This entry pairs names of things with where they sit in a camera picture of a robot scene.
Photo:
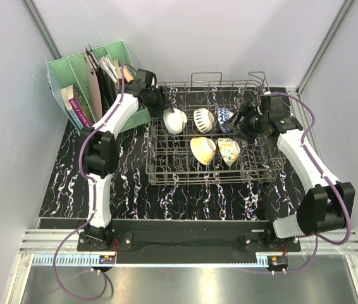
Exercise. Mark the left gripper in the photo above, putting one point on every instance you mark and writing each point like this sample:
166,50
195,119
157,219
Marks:
164,103

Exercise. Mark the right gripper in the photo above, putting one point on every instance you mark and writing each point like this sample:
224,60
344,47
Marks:
246,110

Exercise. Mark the plain white bowl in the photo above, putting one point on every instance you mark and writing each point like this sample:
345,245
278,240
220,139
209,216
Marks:
175,120

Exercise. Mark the blue zigzag pattern bowl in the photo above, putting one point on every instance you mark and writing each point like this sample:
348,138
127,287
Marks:
223,115

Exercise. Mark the white bowl black stripes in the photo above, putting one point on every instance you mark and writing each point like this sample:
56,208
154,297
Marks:
204,120

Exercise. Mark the grey wire dish rack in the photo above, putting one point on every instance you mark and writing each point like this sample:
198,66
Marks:
169,157

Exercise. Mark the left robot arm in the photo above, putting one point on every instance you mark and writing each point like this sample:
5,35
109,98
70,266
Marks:
99,157

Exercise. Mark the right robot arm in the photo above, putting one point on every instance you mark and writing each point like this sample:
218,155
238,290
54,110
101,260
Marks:
326,208

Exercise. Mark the green floral bowl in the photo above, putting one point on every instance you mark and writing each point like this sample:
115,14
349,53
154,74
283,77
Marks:
229,150

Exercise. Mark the yellow checked bowl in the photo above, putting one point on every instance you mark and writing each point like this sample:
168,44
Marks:
203,149

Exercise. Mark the red book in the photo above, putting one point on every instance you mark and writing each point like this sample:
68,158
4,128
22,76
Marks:
124,75

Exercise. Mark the pink folder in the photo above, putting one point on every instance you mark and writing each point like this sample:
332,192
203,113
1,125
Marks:
95,94

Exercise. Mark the white papers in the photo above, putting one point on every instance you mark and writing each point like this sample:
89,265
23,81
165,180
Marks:
106,64

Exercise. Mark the green file organizer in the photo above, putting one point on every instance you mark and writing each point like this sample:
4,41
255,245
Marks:
72,70

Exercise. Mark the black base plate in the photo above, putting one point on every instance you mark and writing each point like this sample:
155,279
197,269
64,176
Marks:
186,242

